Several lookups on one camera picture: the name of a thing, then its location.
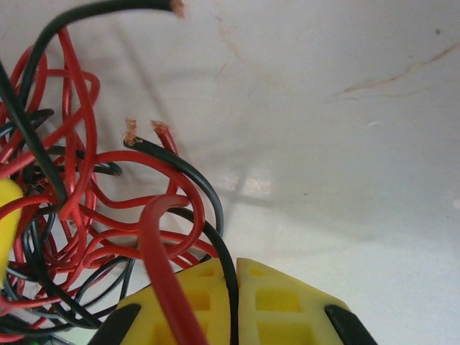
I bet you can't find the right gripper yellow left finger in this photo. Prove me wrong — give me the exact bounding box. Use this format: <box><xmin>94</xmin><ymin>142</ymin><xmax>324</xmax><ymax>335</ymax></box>
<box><xmin>88</xmin><ymin>257</ymin><xmax>231</xmax><ymax>345</ymax></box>

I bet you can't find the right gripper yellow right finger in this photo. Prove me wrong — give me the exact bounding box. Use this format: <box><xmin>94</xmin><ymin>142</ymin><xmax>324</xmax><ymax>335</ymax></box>
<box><xmin>236</xmin><ymin>257</ymin><xmax>379</xmax><ymax>345</ymax></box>

